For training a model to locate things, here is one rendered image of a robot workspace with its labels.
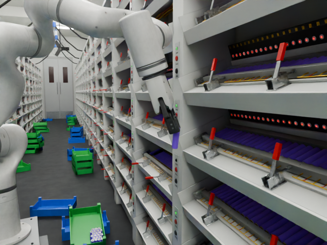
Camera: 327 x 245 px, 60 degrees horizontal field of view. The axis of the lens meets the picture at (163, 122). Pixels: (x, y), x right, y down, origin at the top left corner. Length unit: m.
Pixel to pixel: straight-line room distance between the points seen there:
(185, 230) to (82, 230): 1.03
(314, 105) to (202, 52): 0.56
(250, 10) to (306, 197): 0.39
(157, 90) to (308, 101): 0.37
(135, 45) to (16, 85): 0.48
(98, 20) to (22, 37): 0.29
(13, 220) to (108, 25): 0.80
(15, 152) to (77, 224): 0.94
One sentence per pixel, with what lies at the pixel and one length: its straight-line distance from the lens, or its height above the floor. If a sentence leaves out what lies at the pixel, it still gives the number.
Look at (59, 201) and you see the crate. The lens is 2.57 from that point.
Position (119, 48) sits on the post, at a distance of 2.35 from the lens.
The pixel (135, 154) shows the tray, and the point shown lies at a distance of 1.67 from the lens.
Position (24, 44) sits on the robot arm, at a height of 1.08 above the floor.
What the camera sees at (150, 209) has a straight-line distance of 1.50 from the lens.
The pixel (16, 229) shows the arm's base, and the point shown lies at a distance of 1.26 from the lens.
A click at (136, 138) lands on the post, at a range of 1.65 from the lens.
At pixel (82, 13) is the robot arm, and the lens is 0.84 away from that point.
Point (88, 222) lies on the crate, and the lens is 2.03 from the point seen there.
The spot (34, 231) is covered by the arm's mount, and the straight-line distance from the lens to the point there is 1.29.
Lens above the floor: 0.93
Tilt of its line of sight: 6 degrees down
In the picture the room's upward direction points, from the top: straight up
